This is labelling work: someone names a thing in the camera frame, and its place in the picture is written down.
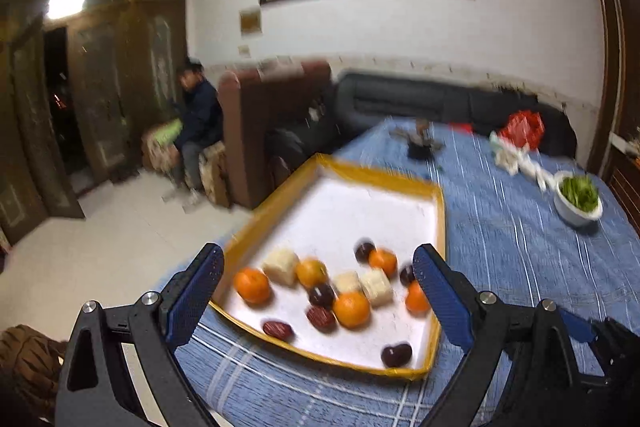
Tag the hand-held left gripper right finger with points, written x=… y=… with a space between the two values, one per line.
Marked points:
x=442 y=302

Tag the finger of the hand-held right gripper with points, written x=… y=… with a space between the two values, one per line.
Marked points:
x=580 y=327

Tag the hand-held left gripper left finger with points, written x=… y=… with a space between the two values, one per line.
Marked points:
x=192 y=297

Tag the orange mandarin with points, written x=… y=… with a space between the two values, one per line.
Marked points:
x=383 y=261
x=311 y=272
x=351 y=308
x=415 y=298
x=252 y=285

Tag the white sugarcane piece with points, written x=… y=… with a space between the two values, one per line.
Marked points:
x=376 y=287
x=347 y=282
x=281 y=265

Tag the wrinkled red date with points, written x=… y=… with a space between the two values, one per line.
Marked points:
x=321 y=318
x=278 y=329

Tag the yellow tray with white inside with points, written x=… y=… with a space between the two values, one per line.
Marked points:
x=350 y=217

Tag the blue checked tablecloth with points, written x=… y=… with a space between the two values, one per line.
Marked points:
x=500 y=247

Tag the white bowl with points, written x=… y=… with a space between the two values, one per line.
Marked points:
x=575 y=216

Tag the patterned cardboard box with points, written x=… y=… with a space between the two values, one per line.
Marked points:
x=215 y=177
x=157 y=157

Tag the green leafy vegetables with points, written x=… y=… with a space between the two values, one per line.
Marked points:
x=580 y=193

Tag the small black container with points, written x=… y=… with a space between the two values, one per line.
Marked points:
x=420 y=152

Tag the white crumpled plastic bag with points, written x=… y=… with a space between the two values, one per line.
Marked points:
x=520 y=164

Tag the green cloth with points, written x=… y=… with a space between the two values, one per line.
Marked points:
x=167 y=133

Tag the grey metal tool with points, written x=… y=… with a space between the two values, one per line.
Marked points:
x=417 y=132

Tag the brown armchair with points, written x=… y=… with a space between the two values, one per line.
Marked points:
x=250 y=132

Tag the small red object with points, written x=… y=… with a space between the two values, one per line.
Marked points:
x=460 y=127

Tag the brown woven object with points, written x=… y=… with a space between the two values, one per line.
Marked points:
x=27 y=367

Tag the red plastic bag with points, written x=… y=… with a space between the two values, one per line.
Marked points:
x=522 y=129

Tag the black sofa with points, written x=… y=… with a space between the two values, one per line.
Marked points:
x=400 y=102

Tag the dark wooden double door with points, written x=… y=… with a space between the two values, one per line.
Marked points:
x=100 y=107

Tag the dark wooden cabinet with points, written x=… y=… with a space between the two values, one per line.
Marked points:
x=622 y=82

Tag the wall switch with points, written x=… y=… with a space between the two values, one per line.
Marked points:
x=244 y=51

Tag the small yellow wall plaque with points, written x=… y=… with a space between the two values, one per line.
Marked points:
x=250 y=21

